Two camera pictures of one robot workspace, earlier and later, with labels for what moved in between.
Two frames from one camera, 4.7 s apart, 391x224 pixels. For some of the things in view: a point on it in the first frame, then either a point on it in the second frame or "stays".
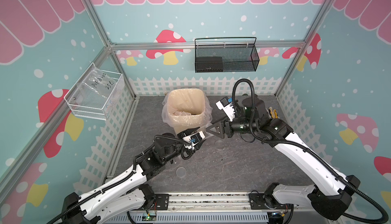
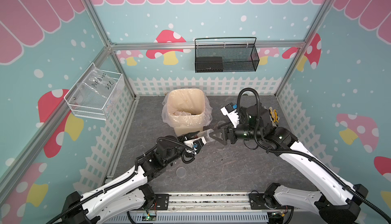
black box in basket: (209, 64) stays
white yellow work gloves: (272, 113) stays
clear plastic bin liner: (186, 107) stays
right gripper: (226, 127) → (231, 134)
